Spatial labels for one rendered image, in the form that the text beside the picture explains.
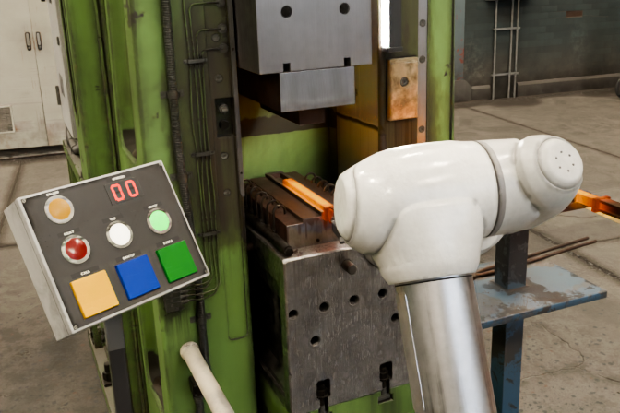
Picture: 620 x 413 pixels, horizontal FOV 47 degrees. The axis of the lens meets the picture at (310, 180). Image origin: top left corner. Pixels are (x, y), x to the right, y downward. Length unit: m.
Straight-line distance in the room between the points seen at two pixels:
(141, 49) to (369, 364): 1.02
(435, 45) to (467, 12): 6.71
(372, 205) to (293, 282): 0.94
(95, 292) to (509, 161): 0.85
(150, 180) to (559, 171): 0.94
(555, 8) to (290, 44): 7.87
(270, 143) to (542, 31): 7.34
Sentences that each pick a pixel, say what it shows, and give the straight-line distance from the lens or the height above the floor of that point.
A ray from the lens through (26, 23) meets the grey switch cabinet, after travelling 6.97.
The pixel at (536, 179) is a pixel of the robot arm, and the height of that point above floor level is 1.34.
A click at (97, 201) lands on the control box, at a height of 1.16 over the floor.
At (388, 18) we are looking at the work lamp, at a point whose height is 1.47.
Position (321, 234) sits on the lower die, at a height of 0.94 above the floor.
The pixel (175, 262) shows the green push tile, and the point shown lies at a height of 1.01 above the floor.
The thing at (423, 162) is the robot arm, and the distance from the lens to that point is 0.89.
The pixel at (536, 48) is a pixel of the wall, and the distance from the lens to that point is 9.33.
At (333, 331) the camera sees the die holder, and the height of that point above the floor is 0.69.
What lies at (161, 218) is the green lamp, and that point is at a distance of 1.56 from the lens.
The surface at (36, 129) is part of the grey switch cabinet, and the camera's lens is 7.10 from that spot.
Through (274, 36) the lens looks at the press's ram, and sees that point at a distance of 1.68.
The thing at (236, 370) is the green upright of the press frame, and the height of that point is 0.52.
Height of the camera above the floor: 1.59
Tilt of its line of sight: 17 degrees down
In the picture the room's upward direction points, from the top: 2 degrees counter-clockwise
